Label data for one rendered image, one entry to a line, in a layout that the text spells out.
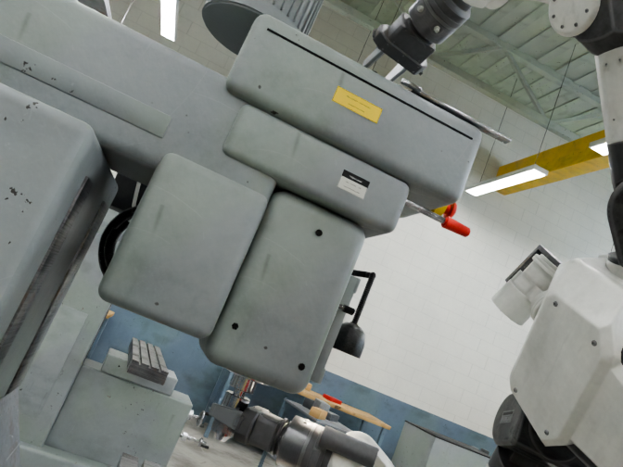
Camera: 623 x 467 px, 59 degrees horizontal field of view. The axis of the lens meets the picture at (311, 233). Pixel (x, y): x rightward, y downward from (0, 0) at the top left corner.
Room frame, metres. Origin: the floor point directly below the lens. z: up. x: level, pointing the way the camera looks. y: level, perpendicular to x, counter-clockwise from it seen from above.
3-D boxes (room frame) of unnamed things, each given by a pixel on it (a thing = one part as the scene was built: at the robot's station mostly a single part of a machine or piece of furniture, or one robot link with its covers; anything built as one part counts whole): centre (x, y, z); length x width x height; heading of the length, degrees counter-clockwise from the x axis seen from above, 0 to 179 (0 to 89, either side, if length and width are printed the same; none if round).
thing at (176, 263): (0.99, 0.20, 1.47); 0.24 x 0.19 x 0.26; 12
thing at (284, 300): (1.03, 0.01, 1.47); 0.21 x 0.19 x 0.32; 12
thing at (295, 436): (1.01, -0.08, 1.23); 0.13 x 0.12 x 0.10; 167
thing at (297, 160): (1.02, 0.05, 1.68); 0.34 x 0.24 x 0.10; 102
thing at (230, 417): (1.00, 0.02, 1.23); 0.06 x 0.02 x 0.03; 77
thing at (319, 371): (1.05, -0.10, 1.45); 0.04 x 0.04 x 0.21; 12
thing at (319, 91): (1.03, 0.02, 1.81); 0.47 x 0.26 x 0.16; 102
